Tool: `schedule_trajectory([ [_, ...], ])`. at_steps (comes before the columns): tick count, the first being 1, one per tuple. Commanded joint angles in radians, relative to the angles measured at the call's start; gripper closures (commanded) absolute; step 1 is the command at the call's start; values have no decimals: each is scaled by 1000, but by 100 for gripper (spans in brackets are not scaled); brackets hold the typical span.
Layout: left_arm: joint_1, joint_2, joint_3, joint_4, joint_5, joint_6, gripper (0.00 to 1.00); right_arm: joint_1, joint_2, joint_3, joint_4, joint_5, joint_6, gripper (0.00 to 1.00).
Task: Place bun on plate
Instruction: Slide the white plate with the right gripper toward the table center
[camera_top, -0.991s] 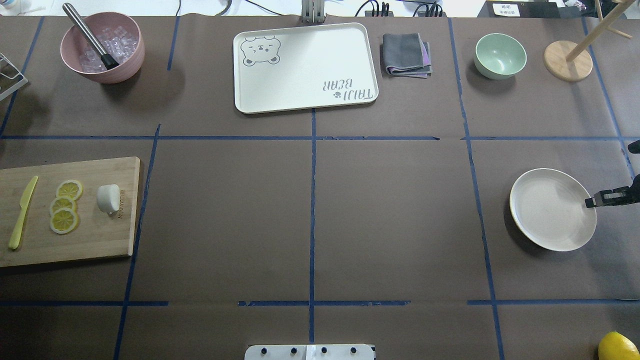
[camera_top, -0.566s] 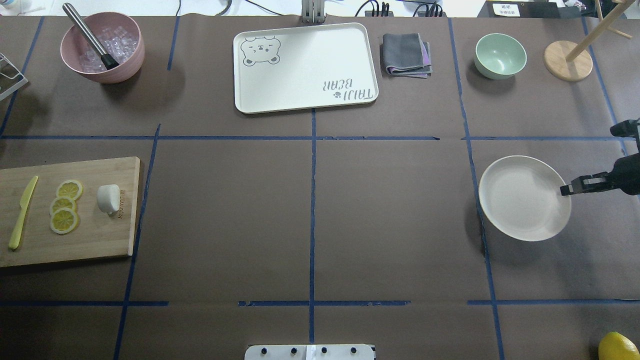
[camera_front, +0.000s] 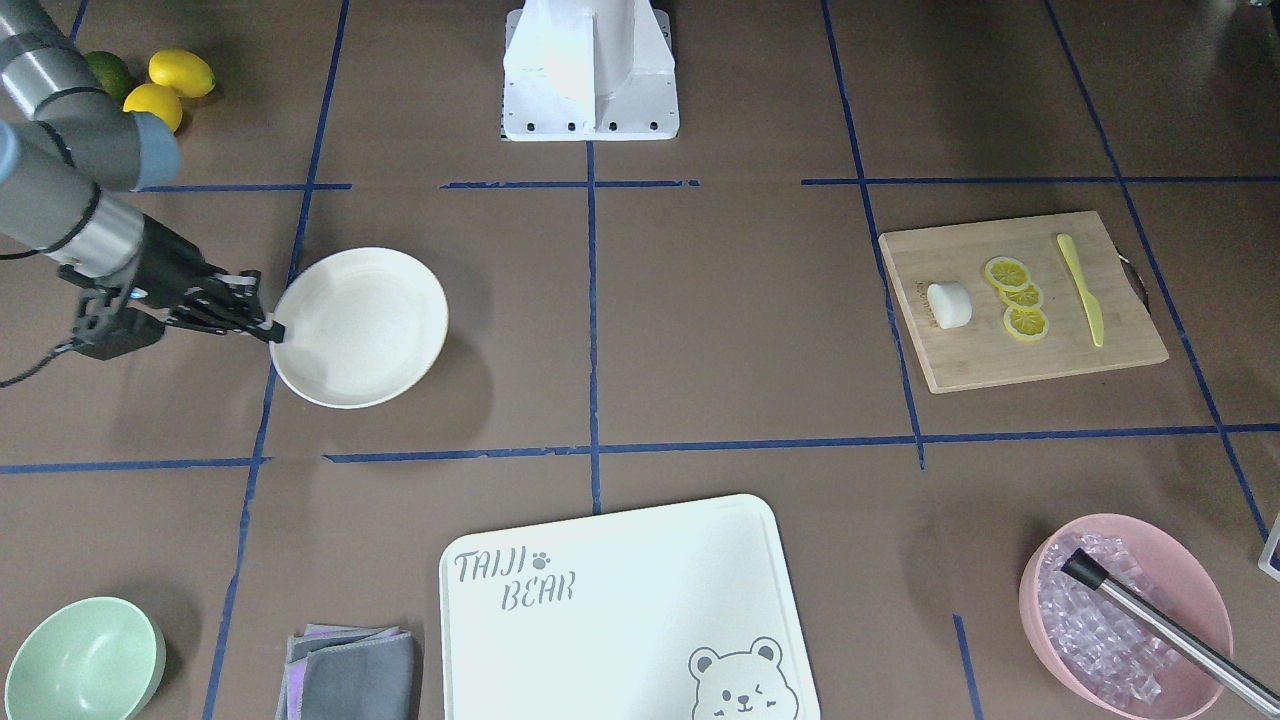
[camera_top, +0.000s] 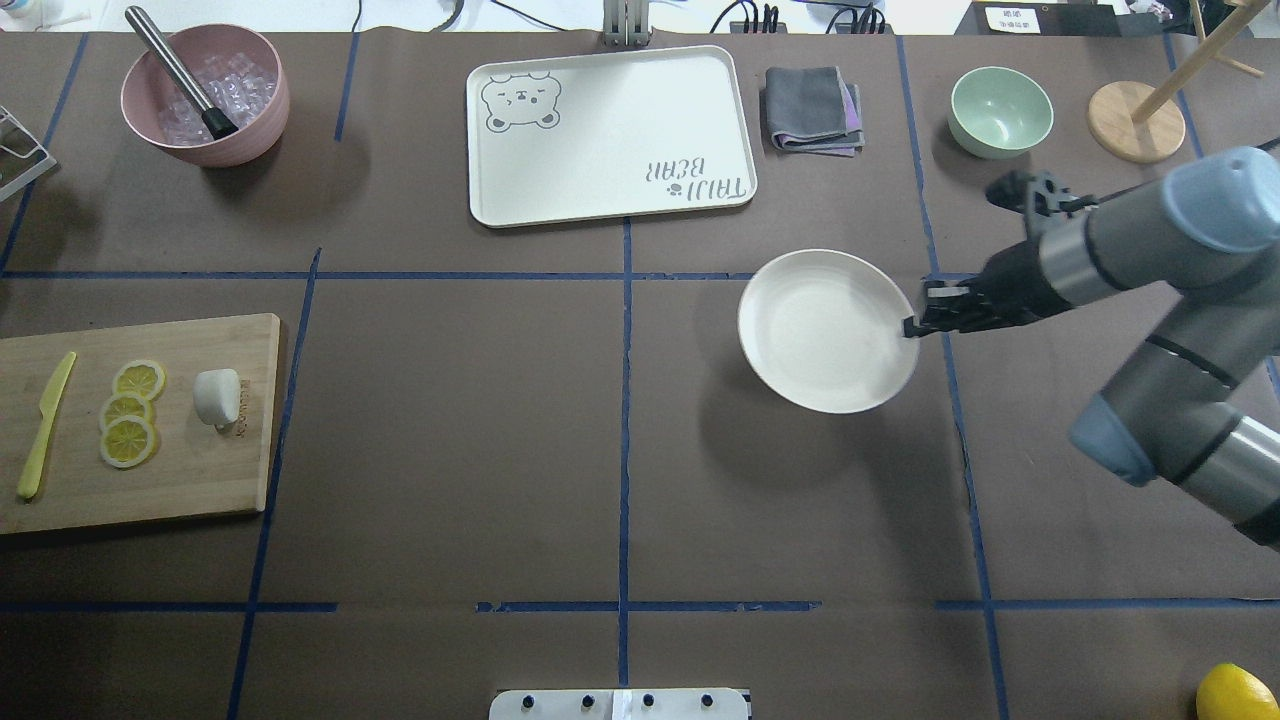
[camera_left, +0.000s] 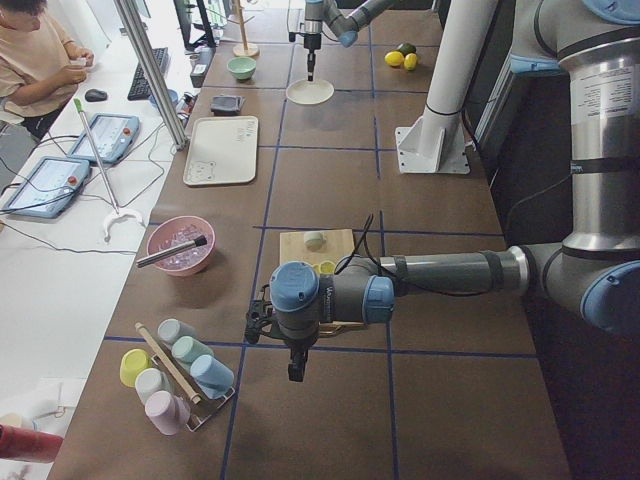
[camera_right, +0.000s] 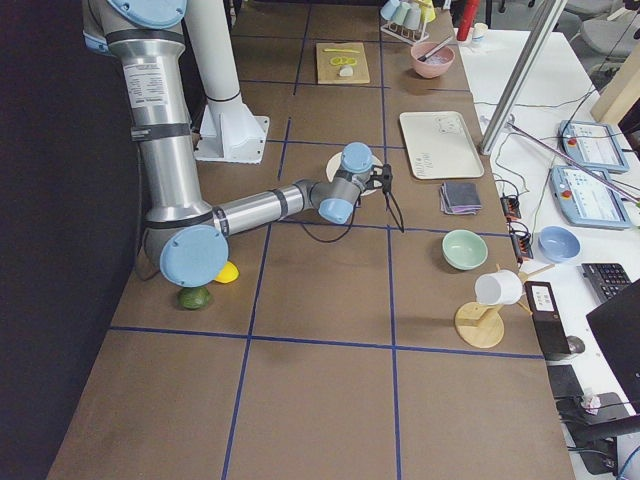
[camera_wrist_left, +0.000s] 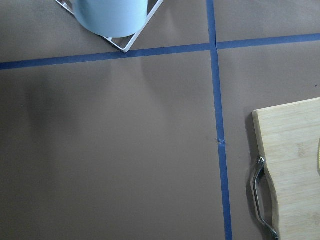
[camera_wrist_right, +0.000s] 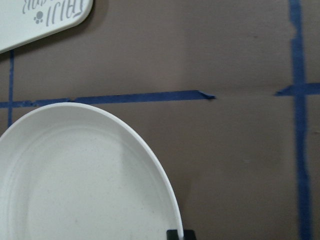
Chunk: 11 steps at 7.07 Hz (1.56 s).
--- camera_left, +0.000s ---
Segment white pillar with base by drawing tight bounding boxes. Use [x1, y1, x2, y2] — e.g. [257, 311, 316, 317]
[395, 0, 498, 175]

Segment blue bowl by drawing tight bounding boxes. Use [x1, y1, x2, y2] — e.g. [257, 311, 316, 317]
[148, 88, 179, 112]

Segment person in beige shirt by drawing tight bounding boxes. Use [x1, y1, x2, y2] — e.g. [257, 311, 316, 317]
[1, 0, 94, 139]

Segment red bottle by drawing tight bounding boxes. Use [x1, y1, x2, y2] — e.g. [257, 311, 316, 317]
[1, 425, 64, 463]

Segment lemon slices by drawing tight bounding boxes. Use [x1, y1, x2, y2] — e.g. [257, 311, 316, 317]
[314, 260, 336, 275]

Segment cream round plate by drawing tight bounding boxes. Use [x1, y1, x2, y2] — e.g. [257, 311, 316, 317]
[286, 79, 334, 106]

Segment pink bowl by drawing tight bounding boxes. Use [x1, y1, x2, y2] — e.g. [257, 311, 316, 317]
[146, 215, 217, 277]

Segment aluminium frame post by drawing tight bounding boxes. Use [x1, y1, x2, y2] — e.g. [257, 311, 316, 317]
[114, 0, 188, 151]

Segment metal reach stick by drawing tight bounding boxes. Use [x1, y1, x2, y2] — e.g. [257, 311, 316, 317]
[73, 98, 144, 243]

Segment wooden mug stand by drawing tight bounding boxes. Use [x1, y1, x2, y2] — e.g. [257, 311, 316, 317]
[228, 0, 260, 58]

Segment cup rack with cups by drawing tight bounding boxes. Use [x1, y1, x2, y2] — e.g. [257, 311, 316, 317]
[119, 319, 235, 436]

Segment cream rectangular tray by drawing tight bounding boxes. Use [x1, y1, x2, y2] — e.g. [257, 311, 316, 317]
[183, 116, 259, 187]

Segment wooden cutting board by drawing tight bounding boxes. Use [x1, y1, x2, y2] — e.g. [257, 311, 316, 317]
[279, 229, 365, 337]

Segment teach pendant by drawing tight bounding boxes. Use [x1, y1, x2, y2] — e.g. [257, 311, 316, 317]
[1, 157, 91, 219]
[67, 113, 140, 165]

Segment green avocado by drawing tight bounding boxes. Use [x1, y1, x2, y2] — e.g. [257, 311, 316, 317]
[396, 42, 417, 56]

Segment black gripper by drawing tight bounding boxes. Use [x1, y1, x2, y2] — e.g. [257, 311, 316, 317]
[284, 333, 316, 382]
[303, 33, 321, 82]

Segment black computer mouse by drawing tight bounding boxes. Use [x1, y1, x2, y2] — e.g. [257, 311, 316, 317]
[84, 88, 109, 103]

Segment far teach pendant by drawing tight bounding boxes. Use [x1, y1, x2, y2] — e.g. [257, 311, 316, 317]
[67, 113, 140, 165]

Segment green bowl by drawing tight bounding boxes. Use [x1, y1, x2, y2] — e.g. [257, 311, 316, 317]
[227, 57, 257, 81]

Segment black keyboard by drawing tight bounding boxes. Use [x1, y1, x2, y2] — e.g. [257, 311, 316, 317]
[126, 46, 171, 102]

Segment yellow lemon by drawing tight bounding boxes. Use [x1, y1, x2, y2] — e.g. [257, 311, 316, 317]
[403, 53, 418, 71]
[384, 50, 405, 68]

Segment black box device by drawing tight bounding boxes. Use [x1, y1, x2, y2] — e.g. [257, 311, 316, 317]
[190, 47, 215, 88]

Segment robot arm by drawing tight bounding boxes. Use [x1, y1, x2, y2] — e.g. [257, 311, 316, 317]
[245, 1, 639, 381]
[299, 0, 395, 82]

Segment near teach pendant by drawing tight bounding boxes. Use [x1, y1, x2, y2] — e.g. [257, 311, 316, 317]
[1, 157, 91, 219]

